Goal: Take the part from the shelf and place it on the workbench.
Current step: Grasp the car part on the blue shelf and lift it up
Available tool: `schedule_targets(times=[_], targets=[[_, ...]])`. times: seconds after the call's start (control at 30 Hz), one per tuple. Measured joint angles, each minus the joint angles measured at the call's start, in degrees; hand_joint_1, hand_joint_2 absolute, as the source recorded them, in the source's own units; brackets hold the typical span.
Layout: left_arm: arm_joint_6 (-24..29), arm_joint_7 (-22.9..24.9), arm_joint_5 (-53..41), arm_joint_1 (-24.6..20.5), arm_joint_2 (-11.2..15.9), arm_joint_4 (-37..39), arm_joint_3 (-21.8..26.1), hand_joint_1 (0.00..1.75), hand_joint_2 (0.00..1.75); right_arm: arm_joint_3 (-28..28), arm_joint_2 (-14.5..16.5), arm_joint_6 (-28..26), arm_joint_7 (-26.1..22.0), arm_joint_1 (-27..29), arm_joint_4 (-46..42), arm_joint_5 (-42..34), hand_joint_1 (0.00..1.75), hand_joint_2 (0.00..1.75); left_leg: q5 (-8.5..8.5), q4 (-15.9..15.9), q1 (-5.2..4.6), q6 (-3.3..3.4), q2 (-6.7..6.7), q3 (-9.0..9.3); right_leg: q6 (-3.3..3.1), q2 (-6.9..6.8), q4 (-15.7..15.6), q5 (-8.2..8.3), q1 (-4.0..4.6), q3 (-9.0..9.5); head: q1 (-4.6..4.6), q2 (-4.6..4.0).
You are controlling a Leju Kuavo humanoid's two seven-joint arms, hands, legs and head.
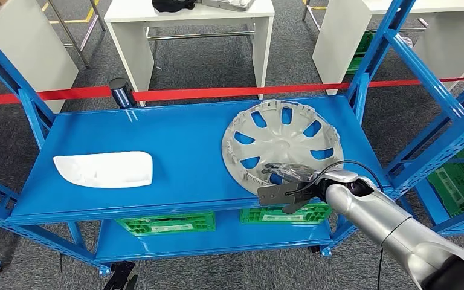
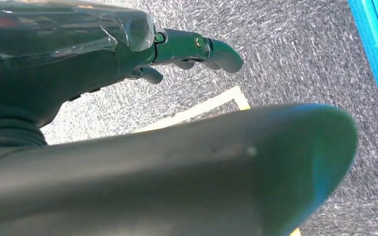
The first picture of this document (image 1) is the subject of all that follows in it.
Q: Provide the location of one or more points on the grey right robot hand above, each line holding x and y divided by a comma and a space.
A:
292, 172

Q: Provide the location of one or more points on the silver plastic wheel hubcap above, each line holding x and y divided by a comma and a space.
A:
280, 136

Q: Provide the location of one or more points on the white mirror cover part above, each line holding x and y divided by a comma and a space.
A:
104, 170

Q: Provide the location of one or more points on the red barrier belt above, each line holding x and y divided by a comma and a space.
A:
56, 95
236, 92

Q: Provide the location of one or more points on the white table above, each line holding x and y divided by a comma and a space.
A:
338, 40
184, 14
28, 48

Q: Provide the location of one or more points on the grey flat device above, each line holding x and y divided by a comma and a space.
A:
228, 4

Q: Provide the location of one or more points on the black bag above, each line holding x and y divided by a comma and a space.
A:
172, 5

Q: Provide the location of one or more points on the dark wrist camera bracket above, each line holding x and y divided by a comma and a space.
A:
274, 195

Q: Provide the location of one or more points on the black barrier post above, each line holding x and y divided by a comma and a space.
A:
122, 94

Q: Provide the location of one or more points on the steel table frame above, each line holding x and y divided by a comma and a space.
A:
70, 36

